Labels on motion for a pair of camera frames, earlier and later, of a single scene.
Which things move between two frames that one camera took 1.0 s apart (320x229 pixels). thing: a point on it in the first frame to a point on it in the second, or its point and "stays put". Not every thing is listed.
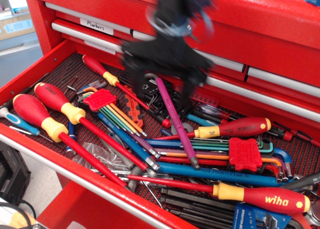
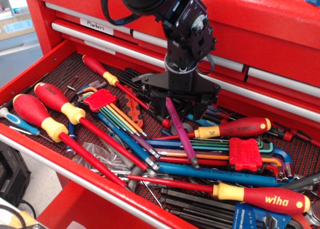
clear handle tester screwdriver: (215, 111) stays put
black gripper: (174, 55) to (162, 84)
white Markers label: (97, 26) stays put
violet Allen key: (175, 118) stays put
